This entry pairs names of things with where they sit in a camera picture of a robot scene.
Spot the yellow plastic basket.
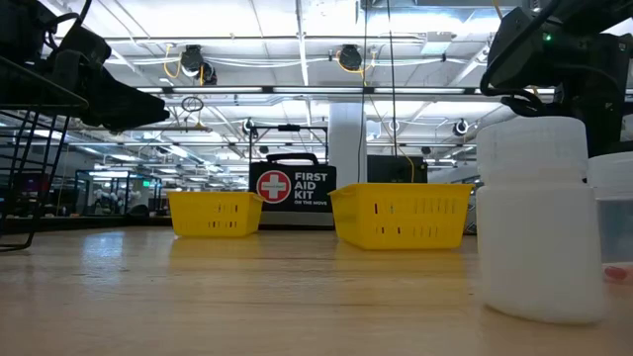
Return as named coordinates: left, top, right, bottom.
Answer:
left=166, top=190, right=265, bottom=239
left=328, top=182, right=476, bottom=251

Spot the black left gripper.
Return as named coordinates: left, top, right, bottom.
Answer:
left=51, top=24, right=171, bottom=133

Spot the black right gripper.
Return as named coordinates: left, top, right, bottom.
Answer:
left=487, top=7, right=632, bottom=96

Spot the background black metal frame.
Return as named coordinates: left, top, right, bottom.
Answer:
left=248, top=124, right=329, bottom=165

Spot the black ceiling cable reel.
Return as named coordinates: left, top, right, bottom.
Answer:
left=337, top=44, right=364, bottom=72
left=178, top=44, right=206, bottom=77

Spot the white building pillar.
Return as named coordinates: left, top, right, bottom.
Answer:
left=328, top=102, right=369, bottom=190

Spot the white bottle cap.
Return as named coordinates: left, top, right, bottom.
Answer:
left=587, top=151, right=633, bottom=266
left=475, top=116, right=607, bottom=325

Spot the black hanging cable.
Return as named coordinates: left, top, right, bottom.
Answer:
left=385, top=0, right=400, bottom=159

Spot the black first aid kit bag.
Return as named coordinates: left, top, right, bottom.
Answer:
left=248, top=152, right=338, bottom=228

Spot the black wire basket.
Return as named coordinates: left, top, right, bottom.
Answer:
left=0, top=54, right=91, bottom=253

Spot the black camera cable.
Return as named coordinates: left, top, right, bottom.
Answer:
left=479, top=58, right=551, bottom=119

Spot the pink oblong case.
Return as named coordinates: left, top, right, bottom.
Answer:
left=602, top=264, right=633, bottom=284

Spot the background robot workcell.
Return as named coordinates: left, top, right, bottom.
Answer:
left=73, top=169, right=165, bottom=218

